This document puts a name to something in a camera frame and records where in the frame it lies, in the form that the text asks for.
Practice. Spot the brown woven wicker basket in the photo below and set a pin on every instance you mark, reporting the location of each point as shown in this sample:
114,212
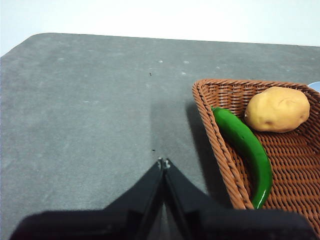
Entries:
292,162

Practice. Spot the light blue round plate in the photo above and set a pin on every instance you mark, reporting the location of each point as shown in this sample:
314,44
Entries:
315,85

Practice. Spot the yellow potato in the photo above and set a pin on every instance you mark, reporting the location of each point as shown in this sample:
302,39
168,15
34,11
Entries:
277,110

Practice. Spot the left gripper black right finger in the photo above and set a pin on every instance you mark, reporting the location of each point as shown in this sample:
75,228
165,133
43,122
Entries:
225,225

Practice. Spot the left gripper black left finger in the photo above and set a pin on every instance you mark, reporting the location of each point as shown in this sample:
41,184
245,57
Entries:
120,222

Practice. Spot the green chili pepper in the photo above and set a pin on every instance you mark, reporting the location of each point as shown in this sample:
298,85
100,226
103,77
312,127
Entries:
250,147

